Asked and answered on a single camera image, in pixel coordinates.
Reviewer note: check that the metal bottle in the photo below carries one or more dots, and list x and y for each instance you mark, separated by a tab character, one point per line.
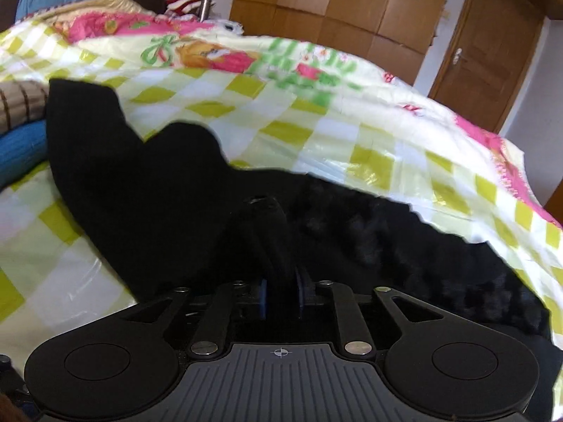
205	9

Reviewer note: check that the blue pillow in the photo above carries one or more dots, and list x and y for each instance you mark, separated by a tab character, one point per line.
44	0

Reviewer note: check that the red white striped cloth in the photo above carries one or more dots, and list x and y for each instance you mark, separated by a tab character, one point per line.
182	3

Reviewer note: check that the blue knitted cloth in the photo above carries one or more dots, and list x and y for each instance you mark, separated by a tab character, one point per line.
22	149

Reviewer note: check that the checked floral blanket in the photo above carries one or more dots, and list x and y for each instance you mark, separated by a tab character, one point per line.
308	110

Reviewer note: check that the wooden door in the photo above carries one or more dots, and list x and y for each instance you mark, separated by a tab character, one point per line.
488	61

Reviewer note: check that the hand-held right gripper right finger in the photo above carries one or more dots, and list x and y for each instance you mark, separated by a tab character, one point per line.
301	296

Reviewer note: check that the wooden wardrobe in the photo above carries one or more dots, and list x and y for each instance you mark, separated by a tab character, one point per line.
343	9

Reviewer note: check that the black garment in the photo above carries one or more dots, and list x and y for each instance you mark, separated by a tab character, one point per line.
154	184

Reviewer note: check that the brown striped cloth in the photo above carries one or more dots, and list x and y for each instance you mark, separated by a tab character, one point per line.
22	103

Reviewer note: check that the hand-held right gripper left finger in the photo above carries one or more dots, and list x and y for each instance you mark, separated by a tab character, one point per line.
262	300

